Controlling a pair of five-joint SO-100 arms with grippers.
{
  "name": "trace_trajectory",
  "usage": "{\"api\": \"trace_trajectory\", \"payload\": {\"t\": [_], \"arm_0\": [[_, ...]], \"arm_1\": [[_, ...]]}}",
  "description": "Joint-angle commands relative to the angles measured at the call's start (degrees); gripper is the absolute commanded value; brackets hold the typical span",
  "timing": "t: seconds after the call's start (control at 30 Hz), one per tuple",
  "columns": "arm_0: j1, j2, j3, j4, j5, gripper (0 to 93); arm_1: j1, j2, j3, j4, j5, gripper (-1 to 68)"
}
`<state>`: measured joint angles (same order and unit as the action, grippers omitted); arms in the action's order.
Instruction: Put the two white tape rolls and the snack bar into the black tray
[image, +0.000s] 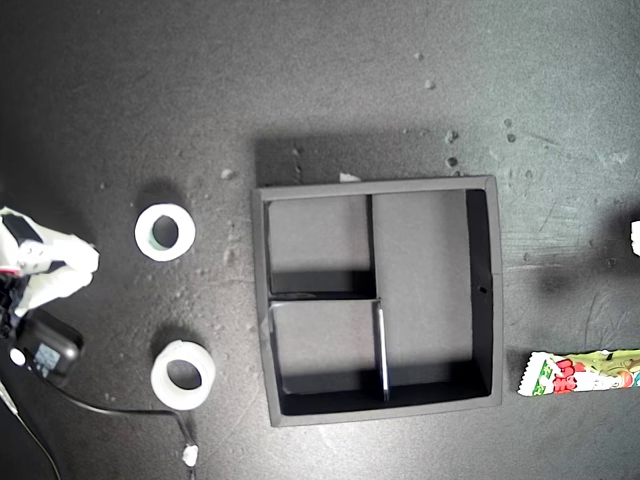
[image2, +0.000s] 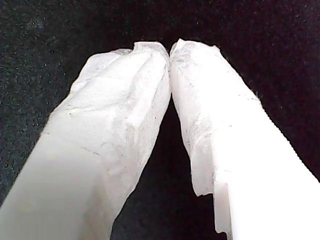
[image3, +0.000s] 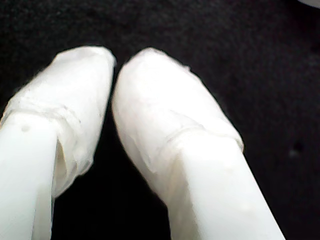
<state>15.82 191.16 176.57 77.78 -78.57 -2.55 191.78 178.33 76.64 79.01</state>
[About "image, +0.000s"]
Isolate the black camera box with label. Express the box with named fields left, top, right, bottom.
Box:
left=9, top=310, right=85, bottom=389

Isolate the thin dark cable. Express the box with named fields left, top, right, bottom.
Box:
left=0, top=379, right=62, bottom=480

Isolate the white tape roll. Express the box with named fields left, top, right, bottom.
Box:
left=133, top=203, right=197, bottom=262
left=149, top=338, right=217, bottom=412

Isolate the green red snack bar wrapper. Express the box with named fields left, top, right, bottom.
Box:
left=516, top=348, right=640, bottom=399

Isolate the black tray with wells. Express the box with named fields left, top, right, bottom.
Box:
left=251, top=174, right=504, bottom=428

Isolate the black camera cable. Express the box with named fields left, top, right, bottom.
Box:
left=54, top=382, right=197, bottom=449

